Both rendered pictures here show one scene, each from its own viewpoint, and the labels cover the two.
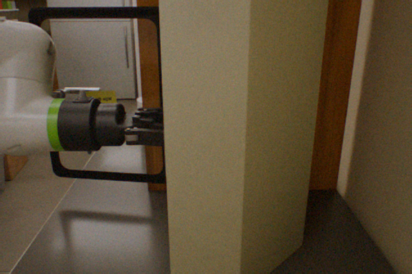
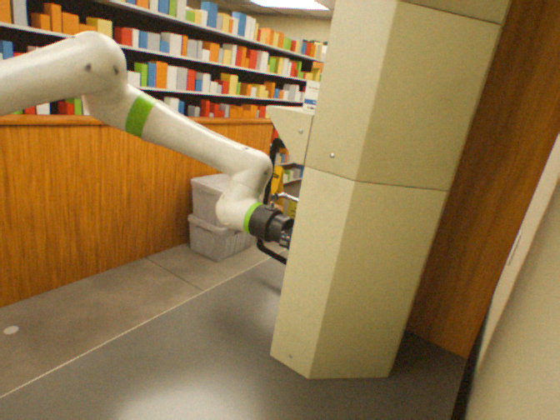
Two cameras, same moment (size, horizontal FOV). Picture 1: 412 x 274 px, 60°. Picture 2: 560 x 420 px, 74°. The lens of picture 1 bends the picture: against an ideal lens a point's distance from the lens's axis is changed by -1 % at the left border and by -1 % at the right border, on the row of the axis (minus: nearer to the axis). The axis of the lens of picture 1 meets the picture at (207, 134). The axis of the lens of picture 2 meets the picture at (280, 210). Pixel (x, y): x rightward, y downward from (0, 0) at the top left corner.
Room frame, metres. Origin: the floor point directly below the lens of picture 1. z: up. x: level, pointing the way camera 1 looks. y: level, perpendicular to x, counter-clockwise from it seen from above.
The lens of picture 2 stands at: (-0.18, -0.29, 1.56)
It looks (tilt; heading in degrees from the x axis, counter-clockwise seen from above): 19 degrees down; 32
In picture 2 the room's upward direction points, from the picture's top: 10 degrees clockwise
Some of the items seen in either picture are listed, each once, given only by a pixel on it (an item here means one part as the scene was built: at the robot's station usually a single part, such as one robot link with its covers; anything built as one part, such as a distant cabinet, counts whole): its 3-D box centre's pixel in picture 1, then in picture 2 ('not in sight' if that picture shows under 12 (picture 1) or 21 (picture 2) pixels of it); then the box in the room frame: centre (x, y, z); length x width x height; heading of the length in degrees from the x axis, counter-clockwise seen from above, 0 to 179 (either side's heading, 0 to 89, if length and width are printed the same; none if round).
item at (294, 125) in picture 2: not in sight; (321, 132); (0.62, 0.12, 1.46); 0.32 x 0.11 x 0.10; 1
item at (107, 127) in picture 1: (127, 124); (290, 232); (0.60, 0.14, 1.20); 0.09 x 0.08 x 0.07; 91
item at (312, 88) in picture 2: not in sight; (317, 97); (0.57, 0.12, 1.54); 0.05 x 0.05 x 0.06; 20
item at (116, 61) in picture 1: (104, 100); (299, 210); (0.79, 0.23, 1.19); 0.30 x 0.01 x 0.40; 83
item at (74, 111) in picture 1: (84, 122); (267, 222); (0.60, 0.21, 1.20); 0.09 x 0.06 x 0.12; 1
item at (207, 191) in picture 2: not in sight; (228, 197); (2.26, 1.76, 0.49); 0.60 x 0.42 x 0.33; 1
